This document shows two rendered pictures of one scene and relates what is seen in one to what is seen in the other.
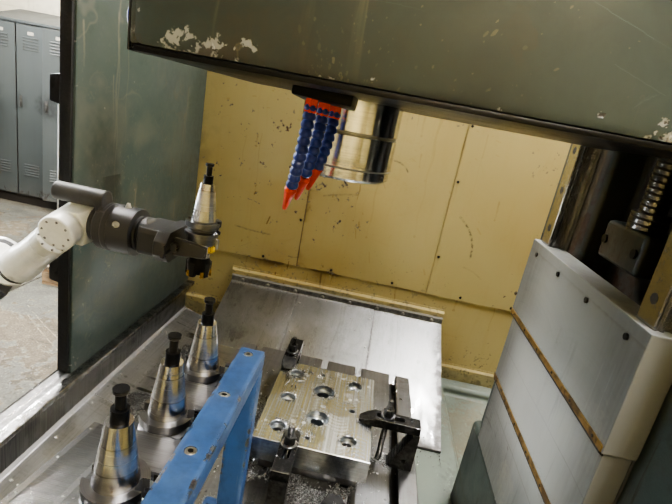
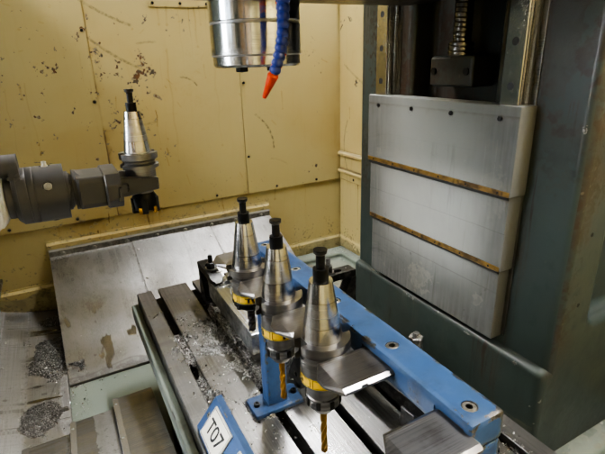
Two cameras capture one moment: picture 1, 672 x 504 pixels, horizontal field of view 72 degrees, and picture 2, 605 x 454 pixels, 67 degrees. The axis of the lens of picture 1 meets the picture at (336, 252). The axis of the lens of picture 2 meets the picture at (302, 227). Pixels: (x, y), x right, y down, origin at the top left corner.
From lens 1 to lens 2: 42 cm
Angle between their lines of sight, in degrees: 29
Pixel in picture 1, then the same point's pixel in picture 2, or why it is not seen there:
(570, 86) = not seen: outside the picture
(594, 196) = (409, 45)
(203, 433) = not seen: hidden behind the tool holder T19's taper
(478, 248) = (277, 137)
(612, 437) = (513, 185)
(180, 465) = (345, 308)
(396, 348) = not seen: hidden behind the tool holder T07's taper
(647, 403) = (525, 153)
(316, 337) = (176, 271)
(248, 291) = (77, 261)
